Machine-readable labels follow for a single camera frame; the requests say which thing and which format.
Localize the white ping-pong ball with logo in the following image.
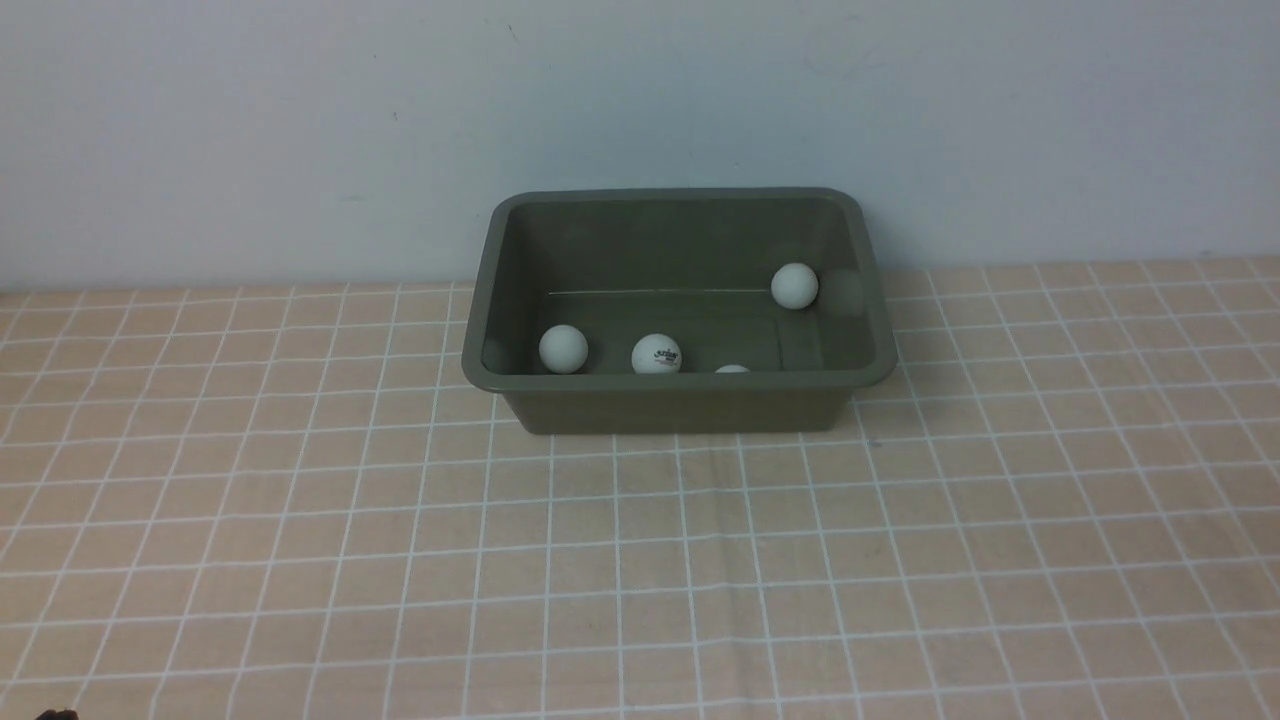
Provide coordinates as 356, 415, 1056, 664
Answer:
630, 333, 684, 374

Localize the olive green plastic bin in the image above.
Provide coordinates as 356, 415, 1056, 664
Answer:
461, 187, 899, 436

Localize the orange checkered tablecloth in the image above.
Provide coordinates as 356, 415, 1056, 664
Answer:
1, 258, 1279, 719

